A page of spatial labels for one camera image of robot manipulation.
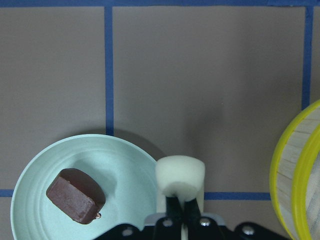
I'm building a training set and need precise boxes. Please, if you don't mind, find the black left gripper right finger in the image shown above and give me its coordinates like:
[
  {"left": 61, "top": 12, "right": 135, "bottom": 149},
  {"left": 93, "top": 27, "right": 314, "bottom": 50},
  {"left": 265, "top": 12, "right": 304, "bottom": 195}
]
[{"left": 184, "top": 199, "right": 286, "bottom": 240}]

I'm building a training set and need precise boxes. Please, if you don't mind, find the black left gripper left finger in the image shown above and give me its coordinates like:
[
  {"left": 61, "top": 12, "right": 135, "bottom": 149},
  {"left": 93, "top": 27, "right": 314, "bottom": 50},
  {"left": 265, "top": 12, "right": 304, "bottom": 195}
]
[{"left": 97, "top": 197, "right": 183, "bottom": 240}]

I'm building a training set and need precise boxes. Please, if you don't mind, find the white foam bun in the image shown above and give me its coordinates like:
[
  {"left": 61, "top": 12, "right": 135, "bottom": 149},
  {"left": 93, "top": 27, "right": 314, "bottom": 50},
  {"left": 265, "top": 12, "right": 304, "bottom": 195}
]
[{"left": 155, "top": 154, "right": 206, "bottom": 240}]

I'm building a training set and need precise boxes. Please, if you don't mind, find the yellow bamboo steamer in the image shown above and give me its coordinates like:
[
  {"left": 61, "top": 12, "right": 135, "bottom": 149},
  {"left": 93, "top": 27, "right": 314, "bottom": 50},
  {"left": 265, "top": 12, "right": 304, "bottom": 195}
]
[{"left": 269, "top": 101, "right": 320, "bottom": 240}]

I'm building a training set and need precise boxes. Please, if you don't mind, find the light green plate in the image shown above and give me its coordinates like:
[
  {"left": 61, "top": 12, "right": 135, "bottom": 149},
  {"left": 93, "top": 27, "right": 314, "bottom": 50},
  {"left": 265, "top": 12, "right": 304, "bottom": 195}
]
[{"left": 10, "top": 134, "right": 157, "bottom": 240}]

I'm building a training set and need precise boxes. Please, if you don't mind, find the brown bun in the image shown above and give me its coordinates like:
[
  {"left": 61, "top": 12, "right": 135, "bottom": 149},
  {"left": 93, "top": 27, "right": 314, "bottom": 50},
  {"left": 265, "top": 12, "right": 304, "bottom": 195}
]
[{"left": 46, "top": 168, "right": 106, "bottom": 225}]

